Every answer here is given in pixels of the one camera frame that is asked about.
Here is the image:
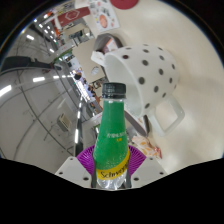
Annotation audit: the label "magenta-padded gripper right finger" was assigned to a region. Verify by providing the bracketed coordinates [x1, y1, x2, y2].
[124, 144, 168, 189]

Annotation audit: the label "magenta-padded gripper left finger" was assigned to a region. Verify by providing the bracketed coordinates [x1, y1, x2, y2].
[54, 144, 98, 189]

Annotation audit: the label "green drink bottle black cap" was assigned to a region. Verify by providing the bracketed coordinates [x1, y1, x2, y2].
[92, 82, 132, 191]

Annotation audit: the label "ceiling air conditioner unit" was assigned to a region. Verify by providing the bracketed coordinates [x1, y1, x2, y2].
[57, 112, 73, 133]

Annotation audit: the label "white polka-dot mug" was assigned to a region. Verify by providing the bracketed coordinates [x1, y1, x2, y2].
[103, 43, 186, 138]

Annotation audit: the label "ceiling strip lights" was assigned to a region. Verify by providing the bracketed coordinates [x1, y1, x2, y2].
[0, 13, 84, 144]

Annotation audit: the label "crumpled white napkin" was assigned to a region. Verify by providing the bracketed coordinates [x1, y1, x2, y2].
[90, 49, 107, 68]

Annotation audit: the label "printed sticker flyer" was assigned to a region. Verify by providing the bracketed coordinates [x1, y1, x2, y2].
[88, 0, 120, 33]

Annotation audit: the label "flat round red coaster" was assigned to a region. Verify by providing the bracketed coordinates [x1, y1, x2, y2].
[110, 0, 140, 11]

